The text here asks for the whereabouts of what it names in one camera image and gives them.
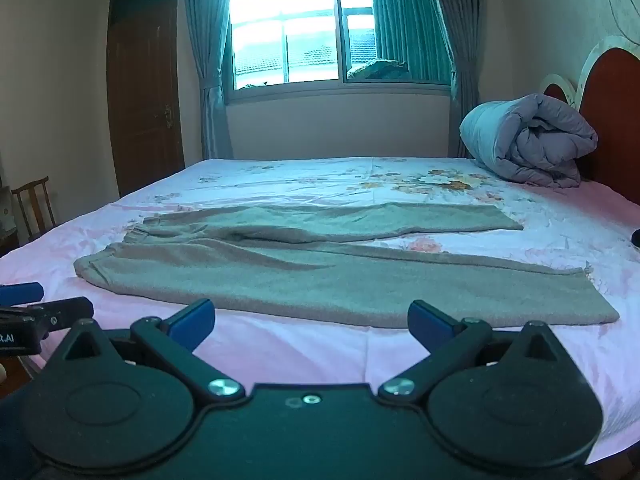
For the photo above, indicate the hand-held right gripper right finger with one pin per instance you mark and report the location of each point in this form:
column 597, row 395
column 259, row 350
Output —
column 425, row 324

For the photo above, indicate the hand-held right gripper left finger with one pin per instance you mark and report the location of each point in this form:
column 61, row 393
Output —
column 194, row 321

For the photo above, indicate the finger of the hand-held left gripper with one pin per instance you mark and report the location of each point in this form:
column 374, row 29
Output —
column 21, row 293
column 65, row 311

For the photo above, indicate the wooden chair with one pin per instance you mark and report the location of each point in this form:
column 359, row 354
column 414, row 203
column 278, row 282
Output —
column 35, row 205

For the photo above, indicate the bed with pink floral sheet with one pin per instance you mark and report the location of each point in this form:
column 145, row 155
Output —
column 310, row 180

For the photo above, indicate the rolled grey quilt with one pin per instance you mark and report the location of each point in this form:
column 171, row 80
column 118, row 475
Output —
column 530, row 140

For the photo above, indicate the small dark object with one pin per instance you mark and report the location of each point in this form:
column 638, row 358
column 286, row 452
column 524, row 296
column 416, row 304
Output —
column 636, row 239

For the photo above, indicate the brown wooden door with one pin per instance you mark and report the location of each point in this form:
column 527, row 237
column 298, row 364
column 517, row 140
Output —
column 142, row 85

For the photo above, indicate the grey-blue curtain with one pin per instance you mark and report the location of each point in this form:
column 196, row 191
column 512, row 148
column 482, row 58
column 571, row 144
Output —
column 457, row 35
column 207, row 60

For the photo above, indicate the red and white headboard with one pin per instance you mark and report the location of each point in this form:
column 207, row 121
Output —
column 612, row 110

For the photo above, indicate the window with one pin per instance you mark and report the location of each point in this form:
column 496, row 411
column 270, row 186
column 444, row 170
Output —
column 310, row 25

